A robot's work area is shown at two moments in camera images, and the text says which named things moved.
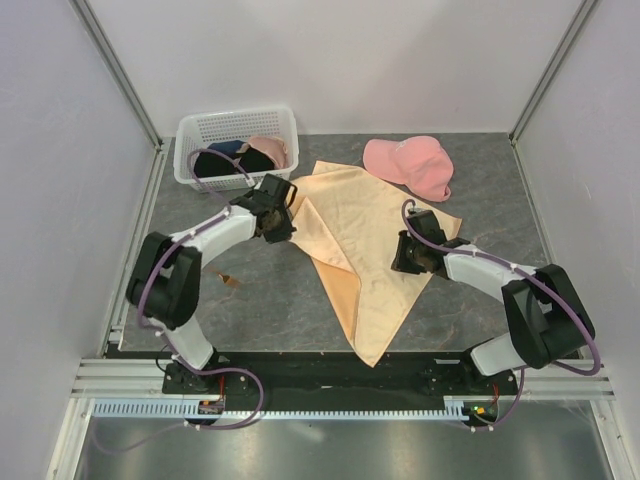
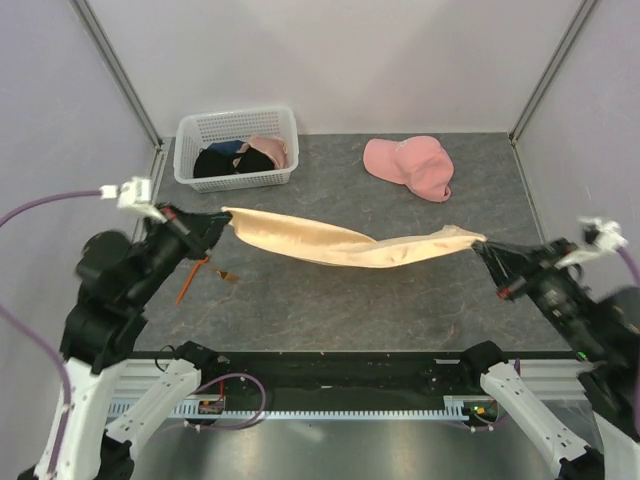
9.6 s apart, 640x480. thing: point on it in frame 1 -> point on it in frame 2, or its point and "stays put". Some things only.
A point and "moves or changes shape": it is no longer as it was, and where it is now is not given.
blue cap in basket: [230, 147] stays put
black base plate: [307, 375] stays put
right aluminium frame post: [564, 44] stays put
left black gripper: [285, 231] -> [197, 232]
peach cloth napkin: [346, 221] moves or changes shape
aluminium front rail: [143, 379] stays put
